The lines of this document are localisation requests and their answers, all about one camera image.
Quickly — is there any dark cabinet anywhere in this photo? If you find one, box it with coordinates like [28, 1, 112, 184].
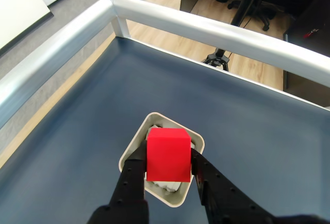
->
[282, 0, 330, 92]

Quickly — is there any silver metal cart rail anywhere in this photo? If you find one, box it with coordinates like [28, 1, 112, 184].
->
[0, 0, 330, 131]

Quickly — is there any black tripod stand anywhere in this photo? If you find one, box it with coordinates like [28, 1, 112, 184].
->
[202, 0, 266, 73]

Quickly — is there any white panel with black edge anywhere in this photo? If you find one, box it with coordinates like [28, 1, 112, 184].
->
[0, 0, 55, 57]

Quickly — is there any red cube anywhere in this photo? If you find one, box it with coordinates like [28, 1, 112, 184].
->
[145, 127, 192, 183]

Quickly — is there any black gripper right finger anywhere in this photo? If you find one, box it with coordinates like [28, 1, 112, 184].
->
[190, 148, 274, 224]

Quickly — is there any black office chair base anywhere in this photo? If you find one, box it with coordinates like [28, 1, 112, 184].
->
[226, 0, 278, 31]

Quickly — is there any beige square box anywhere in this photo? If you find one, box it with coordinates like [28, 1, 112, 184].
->
[118, 111, 206, 208]

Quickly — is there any red hand tool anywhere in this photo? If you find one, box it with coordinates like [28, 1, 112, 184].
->
[303, 28, 320, 40]

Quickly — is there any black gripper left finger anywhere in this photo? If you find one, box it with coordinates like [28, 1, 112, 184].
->
[88, 140, 151, 224]

